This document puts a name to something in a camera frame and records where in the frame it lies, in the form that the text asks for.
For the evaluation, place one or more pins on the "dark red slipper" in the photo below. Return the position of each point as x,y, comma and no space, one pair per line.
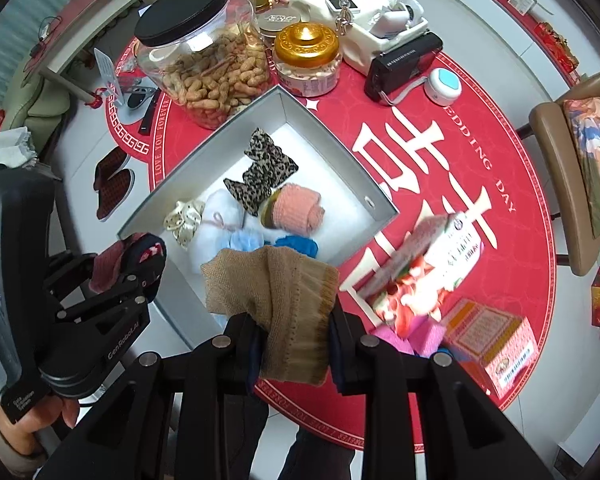
111,167
116,195

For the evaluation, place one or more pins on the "light blue mesh puff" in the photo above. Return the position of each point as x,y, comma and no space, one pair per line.
245,240

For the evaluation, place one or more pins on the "wooden side table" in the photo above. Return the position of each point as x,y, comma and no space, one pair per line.
95,0

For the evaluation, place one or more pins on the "person's left hand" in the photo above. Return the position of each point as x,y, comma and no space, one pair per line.
25,430

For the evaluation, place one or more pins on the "person's dark trousers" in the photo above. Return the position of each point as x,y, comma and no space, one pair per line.
310,460

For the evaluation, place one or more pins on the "white cloth bundle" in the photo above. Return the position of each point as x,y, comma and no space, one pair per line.
220,230

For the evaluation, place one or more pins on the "pink patterned carton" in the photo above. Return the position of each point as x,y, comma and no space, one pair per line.
495,345

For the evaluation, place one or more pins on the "red round table mat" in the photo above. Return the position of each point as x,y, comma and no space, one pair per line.
455,160

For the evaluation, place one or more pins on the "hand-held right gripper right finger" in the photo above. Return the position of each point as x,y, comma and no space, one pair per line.
336,360

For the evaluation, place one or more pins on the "floral cushion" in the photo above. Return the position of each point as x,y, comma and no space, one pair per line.
595,160

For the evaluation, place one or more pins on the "tan knit sock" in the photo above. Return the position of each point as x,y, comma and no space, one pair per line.
290,310

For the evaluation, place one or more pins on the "floral tissue pack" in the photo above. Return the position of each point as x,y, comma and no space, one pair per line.
430,270

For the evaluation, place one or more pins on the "brown chair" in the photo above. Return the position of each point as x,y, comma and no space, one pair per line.
550,160

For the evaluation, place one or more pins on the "pink foam block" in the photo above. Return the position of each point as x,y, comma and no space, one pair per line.
430,337
390,342

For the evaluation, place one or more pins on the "dark striped sock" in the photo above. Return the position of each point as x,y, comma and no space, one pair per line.
105,265

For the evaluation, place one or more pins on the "black portable radio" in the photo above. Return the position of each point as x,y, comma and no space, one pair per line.
400,65

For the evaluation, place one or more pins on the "grey box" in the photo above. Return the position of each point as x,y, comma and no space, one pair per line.
325,160

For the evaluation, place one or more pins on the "pink green knit sock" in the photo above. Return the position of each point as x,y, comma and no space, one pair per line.
300,210

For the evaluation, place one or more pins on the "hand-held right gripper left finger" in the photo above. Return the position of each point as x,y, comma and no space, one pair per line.
252,365

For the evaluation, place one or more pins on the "gold lid jar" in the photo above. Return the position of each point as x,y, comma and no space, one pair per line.
305,45

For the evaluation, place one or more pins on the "black remote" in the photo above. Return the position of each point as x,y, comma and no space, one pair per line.
150,112

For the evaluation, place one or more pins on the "blue cloth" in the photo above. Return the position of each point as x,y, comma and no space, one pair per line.
300,246

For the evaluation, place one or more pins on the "white teal round device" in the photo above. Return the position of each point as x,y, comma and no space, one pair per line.
442,85

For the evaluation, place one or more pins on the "pale green armchair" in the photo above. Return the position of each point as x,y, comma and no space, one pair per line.
35,105

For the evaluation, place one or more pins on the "cream polka dot scrunchie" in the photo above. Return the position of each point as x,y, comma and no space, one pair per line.
182,222

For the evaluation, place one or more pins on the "peanut jar with black lid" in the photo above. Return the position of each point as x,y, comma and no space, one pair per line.
215,80

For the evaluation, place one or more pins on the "red knot charm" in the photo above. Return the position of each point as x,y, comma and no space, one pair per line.
96,97

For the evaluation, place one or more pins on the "white plastic container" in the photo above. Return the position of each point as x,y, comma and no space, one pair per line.
365,50

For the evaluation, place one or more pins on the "white crumpled bag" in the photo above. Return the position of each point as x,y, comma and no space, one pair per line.
10,147

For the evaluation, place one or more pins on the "round tin silver lid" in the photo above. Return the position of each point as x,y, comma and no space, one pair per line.
277,21

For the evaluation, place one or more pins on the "red cabinet runner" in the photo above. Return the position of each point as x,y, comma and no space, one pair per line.
530,15

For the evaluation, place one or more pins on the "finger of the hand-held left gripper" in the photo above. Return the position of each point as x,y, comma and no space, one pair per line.
70,272
137,280

